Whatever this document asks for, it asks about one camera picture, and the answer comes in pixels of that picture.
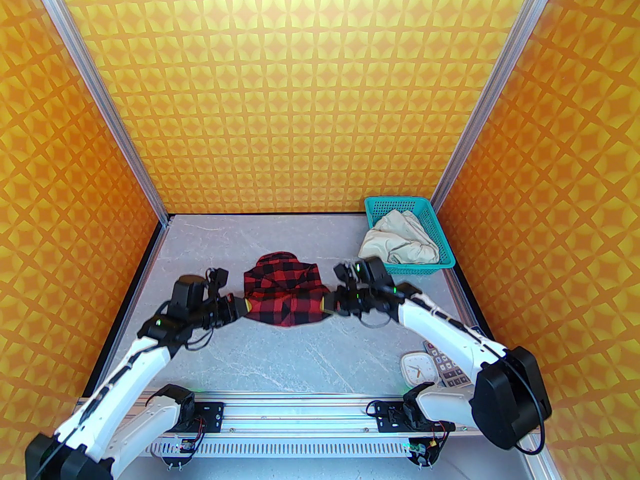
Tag cream drawstring shorts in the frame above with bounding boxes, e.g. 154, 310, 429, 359
358, 210, 441, 265

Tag red black plaid shirt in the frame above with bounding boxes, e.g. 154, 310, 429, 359
243, 251, 331, 328

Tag white analog clock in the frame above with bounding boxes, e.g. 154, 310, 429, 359
400, 350, 436, 388

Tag aluminium mounting rail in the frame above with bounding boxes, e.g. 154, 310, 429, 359
65, 392, 543, 436

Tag teal plastic basket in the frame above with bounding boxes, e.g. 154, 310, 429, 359
364, 196, 457, 275

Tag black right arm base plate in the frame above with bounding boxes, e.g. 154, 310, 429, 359
374, 401, 457, 434

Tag grey desk calculator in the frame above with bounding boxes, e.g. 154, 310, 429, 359
424, 340, 473, 388

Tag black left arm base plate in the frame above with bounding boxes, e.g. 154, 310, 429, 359
172, 402, 225, 434

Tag aluminium frame post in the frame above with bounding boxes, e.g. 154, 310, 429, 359
25, 0, 171, 226
430, 0, 561, 211

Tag perforated metal strip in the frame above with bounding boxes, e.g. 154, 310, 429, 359
120, 435, 546, 458

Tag small electronics board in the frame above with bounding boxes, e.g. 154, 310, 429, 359
161, 435, 202, 469
406, 435, 442, 469

